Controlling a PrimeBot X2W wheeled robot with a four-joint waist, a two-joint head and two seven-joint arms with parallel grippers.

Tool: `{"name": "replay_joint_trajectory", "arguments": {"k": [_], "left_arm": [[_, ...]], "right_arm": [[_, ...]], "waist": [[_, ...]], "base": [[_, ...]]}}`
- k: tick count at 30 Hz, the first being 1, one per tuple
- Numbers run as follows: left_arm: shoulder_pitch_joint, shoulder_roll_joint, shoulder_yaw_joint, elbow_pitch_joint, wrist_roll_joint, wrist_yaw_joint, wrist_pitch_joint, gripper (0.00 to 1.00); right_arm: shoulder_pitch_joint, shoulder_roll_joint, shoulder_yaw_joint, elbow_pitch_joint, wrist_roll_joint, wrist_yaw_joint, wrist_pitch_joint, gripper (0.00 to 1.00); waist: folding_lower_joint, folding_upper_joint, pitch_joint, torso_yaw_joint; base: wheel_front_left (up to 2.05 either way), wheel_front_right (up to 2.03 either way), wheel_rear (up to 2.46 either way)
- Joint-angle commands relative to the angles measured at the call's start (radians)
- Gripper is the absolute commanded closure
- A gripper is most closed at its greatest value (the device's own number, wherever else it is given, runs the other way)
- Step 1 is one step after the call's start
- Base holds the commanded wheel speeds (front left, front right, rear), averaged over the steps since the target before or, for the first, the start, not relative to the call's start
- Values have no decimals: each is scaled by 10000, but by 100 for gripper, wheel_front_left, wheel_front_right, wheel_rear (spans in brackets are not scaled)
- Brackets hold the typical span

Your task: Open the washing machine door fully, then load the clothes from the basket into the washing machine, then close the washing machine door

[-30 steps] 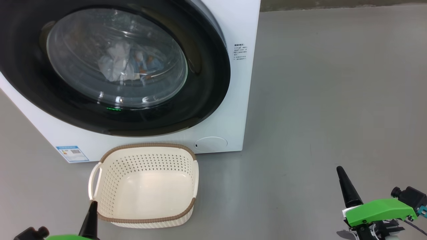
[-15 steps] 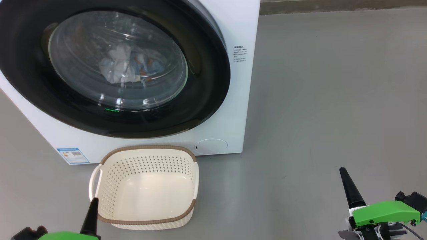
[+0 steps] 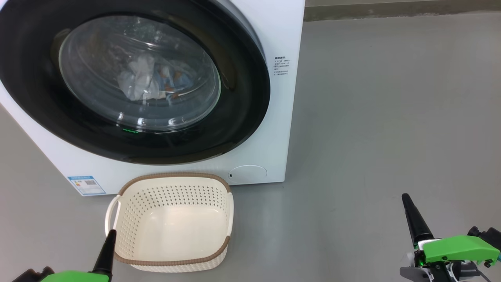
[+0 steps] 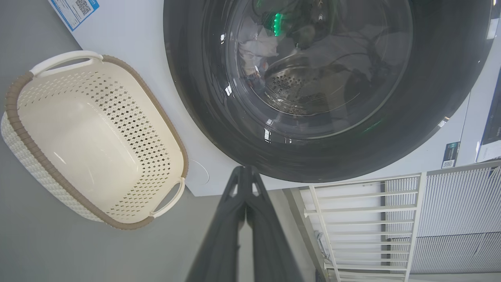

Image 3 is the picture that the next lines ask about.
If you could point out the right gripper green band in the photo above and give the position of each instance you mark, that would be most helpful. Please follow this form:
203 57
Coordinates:
458 248

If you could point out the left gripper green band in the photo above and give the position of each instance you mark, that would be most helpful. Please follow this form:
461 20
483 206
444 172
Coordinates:
74 276

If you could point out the white garment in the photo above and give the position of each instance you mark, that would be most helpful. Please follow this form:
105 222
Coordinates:
137 78

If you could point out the black round glass washer door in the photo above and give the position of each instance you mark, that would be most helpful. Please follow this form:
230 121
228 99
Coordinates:
242 98

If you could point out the cream perforated laundry basket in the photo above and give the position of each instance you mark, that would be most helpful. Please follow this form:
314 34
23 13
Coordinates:
176 231

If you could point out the white front-load washing machine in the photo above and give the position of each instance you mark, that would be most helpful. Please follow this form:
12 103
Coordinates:
282 117

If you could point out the blue energy label sticker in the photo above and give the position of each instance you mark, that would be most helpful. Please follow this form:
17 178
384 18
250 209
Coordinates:
87 185

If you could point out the round white filter cover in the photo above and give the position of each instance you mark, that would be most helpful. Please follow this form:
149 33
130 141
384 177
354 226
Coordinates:
247 174

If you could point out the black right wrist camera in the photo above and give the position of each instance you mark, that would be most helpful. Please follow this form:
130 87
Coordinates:
489 235

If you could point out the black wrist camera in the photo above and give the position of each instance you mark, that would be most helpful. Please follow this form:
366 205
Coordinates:
33 276
489 235

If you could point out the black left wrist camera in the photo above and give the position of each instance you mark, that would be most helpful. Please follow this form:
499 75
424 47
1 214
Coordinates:
33 276

